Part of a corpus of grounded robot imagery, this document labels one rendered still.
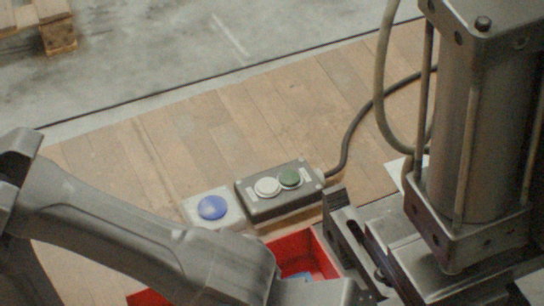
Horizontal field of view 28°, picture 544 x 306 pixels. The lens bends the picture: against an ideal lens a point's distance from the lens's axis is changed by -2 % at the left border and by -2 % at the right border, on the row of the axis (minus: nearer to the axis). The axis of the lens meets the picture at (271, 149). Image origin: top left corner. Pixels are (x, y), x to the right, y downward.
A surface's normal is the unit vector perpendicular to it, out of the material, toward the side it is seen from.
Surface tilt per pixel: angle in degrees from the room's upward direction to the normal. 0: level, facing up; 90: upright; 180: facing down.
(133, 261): 87
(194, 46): 0
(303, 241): 90
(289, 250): 90
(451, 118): 90
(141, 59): 0
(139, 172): 0
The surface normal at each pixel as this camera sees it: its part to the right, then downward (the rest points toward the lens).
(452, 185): -0.60, 0.61
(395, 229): -0.04, -0.68
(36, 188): 0.40, -0.55
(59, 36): 0.32, 0.68
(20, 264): 0.96, 0.00
